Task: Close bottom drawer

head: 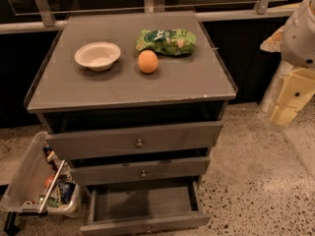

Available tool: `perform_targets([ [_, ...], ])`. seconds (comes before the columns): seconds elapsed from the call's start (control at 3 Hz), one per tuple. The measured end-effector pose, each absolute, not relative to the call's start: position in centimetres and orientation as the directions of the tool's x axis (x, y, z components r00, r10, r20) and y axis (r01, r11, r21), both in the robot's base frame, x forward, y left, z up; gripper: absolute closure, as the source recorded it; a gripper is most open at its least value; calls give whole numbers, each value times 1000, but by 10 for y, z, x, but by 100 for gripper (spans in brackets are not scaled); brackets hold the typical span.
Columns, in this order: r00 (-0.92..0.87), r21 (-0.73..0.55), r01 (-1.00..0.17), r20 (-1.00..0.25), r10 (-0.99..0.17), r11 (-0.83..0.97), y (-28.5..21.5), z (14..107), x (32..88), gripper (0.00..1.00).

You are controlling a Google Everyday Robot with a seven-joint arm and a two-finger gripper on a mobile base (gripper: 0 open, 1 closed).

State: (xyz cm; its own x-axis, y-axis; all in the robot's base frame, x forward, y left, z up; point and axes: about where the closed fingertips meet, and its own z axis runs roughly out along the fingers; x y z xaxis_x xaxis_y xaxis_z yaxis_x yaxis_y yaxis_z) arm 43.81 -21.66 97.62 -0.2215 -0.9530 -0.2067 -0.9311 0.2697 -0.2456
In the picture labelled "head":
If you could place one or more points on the green snack bag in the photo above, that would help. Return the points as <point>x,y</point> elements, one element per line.
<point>171,42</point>

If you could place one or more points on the grey top drawer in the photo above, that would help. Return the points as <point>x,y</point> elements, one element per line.
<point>101,143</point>

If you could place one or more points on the orange fruit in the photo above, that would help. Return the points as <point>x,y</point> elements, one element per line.
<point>147,61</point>

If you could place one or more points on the metal railing with glass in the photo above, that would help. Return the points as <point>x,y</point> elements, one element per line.
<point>157,4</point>

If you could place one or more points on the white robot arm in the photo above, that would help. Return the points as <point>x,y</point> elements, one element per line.
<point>297,49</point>

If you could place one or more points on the white paper bowl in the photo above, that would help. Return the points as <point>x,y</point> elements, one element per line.
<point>98,56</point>

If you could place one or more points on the clear plastic storage bin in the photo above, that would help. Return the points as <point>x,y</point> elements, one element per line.
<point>27,186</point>

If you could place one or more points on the grey bottom drawer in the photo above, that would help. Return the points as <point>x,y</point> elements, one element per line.
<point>144,207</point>

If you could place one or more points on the grey drawer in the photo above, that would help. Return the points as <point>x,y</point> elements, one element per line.
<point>144,207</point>
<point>101,143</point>
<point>140,171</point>

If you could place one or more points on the padded gripper body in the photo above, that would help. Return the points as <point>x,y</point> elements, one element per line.
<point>299,40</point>

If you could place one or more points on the grey middle drawer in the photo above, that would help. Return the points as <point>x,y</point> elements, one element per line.
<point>140,171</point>

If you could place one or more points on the grey wooden drawer cabinet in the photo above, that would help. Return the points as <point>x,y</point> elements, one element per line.
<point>68,97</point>

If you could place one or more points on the small red ball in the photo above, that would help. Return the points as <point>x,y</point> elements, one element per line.
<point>48,181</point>

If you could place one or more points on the white diagonal pillar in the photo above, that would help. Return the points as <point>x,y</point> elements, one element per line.
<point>273,90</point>

